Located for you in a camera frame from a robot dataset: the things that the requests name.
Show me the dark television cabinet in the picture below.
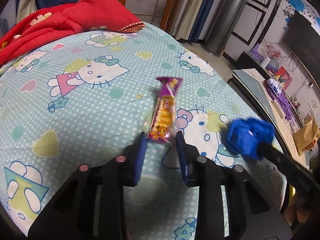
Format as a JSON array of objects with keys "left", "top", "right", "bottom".
[{"left": 236, "top": 51, "right": 275, "bottom": 80}]

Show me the white and blue packet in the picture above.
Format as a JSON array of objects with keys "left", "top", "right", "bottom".
[{"left": 266, "top": 77, "right": 283, "bottom": 95}]

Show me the white curtain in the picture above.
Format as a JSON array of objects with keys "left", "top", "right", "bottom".
[{"left": 172, "top": 0, "right": 213, "bottom": 40}]

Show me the brown paper bag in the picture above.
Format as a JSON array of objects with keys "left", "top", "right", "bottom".
[{"left": 292, "top": 119, "right": 320, "bottom": 157}]

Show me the grey coffee table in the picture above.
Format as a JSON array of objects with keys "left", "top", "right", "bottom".
[{"left": 226, "top": 69, "right": 315, "bottom": 170}]

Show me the blue curtain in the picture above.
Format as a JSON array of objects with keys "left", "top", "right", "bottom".
[{"left": 189, "top": 0, "right": 223, "bottom": 43}]

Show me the round blue desk ornament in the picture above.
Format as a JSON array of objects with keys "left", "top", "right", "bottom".
[{"left": 266, "top": 57, "right": 279, "bottom": 73}]

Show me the silver round column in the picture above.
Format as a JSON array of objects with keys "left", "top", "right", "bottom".
[{"left": 203, "top": 0, "right": 252, "bottom": 55}]

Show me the purple gift box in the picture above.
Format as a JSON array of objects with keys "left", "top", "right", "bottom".
[{"left": 250, "top": 44, "right": 265, "bottom": 58}]

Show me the purple snack wrapper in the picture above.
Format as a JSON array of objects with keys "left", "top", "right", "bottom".
[{"left": 146, "top": 77, "right": 182, "bottom": 144}]

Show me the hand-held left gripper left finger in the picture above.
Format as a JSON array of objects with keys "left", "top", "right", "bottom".
[{"left": 27, "top": 131, "right": 148, "bottom": 240}]

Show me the wooden door frame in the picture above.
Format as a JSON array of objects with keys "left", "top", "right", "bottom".
[{"left": 117, "top": 0, "right": 183, "bottom": 34}]

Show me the blue glove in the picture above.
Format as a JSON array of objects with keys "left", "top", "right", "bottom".
[{"left": 226, "top": 117, "right": 275, "bottom": 159}]

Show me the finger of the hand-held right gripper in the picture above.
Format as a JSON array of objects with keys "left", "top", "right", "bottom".
[{"left": 257, "top": 142, "right": 320, "bottom": 207}]

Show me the purple mesh bag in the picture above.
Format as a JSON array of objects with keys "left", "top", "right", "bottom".
[{"left": 271, "top": 91, "right": 297, "bottom": 125}]

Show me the red quilt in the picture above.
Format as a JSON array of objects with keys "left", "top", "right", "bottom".
[{"left": 0, "top": 0, "right": 145, "bottom": 67}]

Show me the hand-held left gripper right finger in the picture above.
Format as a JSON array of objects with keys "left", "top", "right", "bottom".
[{"left": 175, "top": 131, "right": 293, "bottom": 240}]

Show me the wall-mounted black television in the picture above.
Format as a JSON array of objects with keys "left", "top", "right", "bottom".
[{"left": 282, "top": 11, "right": 320, "bottom": 74}]

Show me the white vase with pink flowers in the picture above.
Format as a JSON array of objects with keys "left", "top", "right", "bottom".
[{"left": 261, "top": 44, "right": 283, "bottom": 67}]

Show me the cartoon cat printed blanket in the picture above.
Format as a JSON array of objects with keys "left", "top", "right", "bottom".
[{"left": 0, "top": 21, "right": 288, "bottom": 240}]

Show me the colourful picture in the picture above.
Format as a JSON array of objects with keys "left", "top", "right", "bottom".
[{"left": 274, "top": 66, "right": 293, "bottom": 89}]

